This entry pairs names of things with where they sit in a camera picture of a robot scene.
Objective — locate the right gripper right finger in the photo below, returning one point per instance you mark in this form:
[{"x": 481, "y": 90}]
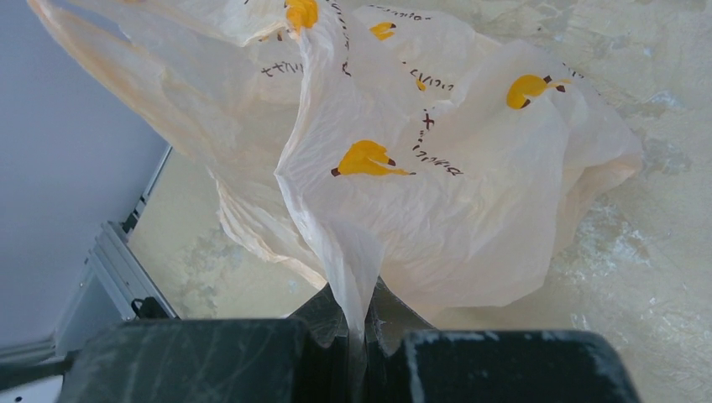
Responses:
[{"x": 409, "y": 360}]

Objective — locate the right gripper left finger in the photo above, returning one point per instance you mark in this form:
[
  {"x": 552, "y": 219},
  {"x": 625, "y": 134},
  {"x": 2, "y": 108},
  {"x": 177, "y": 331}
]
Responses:
[{"x": 301, "y": 358}]

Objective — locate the orange translucent plastic bag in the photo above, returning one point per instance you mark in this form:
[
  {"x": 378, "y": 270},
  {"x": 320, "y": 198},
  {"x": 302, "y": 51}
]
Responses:
[{"x": 366, "y": 144}]

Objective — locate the aluminium rail frame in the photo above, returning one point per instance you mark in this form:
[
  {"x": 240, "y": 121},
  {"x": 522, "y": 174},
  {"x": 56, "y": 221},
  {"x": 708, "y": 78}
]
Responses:
[{"x": 113, "y": 287}]

